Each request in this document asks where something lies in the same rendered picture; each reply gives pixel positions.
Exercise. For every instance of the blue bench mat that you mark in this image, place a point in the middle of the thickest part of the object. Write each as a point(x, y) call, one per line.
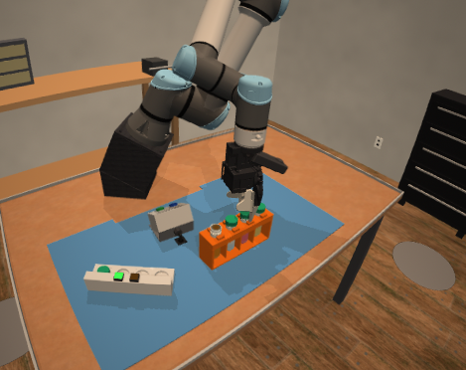
point(124, 328)

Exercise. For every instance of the grey table edge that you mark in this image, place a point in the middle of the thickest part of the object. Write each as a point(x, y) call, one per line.
point(229, 334)

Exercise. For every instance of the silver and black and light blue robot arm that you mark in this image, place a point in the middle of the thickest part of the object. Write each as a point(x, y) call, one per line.
point(214, 70)

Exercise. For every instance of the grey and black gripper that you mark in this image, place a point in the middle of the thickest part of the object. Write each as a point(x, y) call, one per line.
point(240, 175)

